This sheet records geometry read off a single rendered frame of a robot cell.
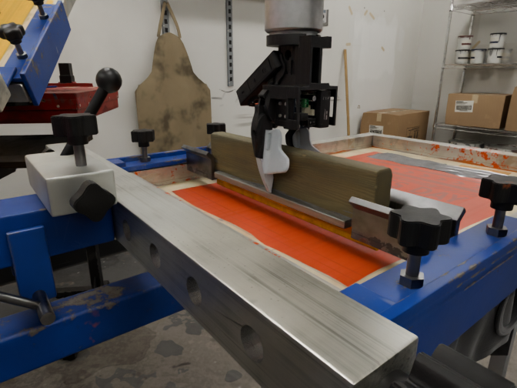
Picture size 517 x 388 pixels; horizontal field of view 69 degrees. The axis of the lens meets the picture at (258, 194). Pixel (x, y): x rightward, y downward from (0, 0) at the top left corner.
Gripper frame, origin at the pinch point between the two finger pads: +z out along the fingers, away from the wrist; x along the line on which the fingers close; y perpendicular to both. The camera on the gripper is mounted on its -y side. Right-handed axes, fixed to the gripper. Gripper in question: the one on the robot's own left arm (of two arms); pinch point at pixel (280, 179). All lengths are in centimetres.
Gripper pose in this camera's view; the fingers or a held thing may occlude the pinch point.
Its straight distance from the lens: 57.2
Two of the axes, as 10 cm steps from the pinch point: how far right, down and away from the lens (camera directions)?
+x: 7.9, -1.8, 5.8
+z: 0.0, 9.5, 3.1
